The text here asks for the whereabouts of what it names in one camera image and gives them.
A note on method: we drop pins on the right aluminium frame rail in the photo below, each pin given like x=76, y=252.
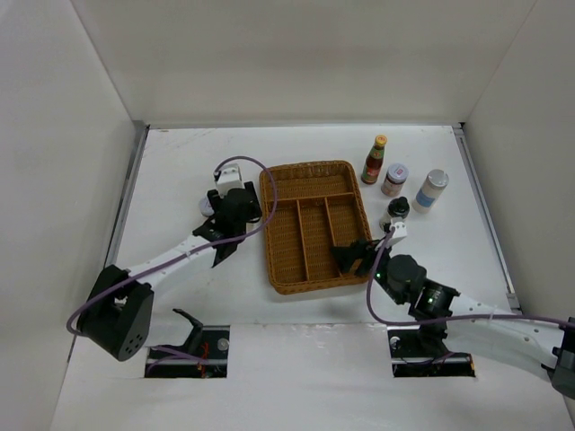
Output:
x=489, y=226

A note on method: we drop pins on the black-top salt grinder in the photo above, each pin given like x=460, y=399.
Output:
x=397, y=208

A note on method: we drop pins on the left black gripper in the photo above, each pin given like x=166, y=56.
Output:
x=216, y=199

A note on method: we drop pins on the brown wicker divided basket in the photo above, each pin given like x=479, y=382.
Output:
x=314, y=206

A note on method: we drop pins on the aluminium frame rail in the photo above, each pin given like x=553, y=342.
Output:
x=136, y=155
x=489, y=226

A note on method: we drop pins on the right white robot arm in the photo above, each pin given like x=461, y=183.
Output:
x=450, y=320

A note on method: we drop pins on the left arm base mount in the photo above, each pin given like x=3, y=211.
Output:
x=202, y=355

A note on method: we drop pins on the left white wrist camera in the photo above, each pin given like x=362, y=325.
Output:
x=228, y=177

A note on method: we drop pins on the spice jar white lid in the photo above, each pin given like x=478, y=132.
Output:
x=205, y=207
x=395, y=177

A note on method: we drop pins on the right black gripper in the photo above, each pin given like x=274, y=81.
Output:
x=347, y=255

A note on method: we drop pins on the red sauce bottle yellow cap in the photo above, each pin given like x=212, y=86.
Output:
x=374, y=161

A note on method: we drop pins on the right tall blue-label shaker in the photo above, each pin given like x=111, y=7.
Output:
x=430, y=190

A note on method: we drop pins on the left aluminium frame rail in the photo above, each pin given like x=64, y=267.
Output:
x=136, y=155

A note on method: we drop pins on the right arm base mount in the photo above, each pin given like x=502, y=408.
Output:
x=414, y=354

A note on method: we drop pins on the right spice jar white lid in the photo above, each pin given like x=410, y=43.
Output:
x=395, y=177

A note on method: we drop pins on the left spice jar white lid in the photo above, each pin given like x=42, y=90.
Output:
x=205, y=207

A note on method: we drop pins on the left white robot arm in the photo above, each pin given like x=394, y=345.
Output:
x=118, y=313

